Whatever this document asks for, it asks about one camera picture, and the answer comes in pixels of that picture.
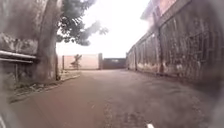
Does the weathered wall with railing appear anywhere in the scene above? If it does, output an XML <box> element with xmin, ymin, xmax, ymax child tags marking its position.
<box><xmin>0</xmin><ymin>0</ymin><xmax>51</xmax><ymax>90</ymax></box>

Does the building behind wall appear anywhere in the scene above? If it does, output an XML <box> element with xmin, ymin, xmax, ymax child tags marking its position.
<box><xmin>139</xmin><ymin>0</ymin><xmax>178</xmax><ymax>28</ymax></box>

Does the pale pink wall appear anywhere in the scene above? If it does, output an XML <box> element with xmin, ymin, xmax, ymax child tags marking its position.
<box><xmin>57</xmin><ymin>53</ymin><xmax>104</xmax><ymax>71</ymax></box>

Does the brown dirt road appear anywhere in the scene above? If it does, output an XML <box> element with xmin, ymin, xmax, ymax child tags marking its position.
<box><xmin>6</xmin><ymin>68</ymin><xmax>221</xmax><ymax>128</ymax></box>

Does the large tree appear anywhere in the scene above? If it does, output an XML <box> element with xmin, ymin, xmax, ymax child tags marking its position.
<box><xmin>32</xmin><ymin>0</ymin><xmax>110</xmax><ymax>83</ymax></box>

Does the dark gate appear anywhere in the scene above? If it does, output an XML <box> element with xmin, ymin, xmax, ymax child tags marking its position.
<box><xmin>102</xmin><ymin>57</ymin><xmax>127</xmax><ymax>70</ymax></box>

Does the small tree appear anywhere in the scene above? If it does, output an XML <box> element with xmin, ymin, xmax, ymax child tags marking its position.
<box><xmin>70</xmin><ymin>53</ymin><xmax>83</xmax><ymax>70</ymax></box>

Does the verge with leaf litter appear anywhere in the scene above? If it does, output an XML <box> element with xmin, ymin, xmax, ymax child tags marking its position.
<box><xmin>7</xmin><ymin>70</ymin><xmax>82</xmax><ymax>104</ymax></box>

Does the long stained wall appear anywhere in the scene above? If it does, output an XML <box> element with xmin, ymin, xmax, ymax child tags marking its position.
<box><xmin>125</xmin><ymin>0</ymin><xmax>224</xmax><ymax>88</ymax></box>

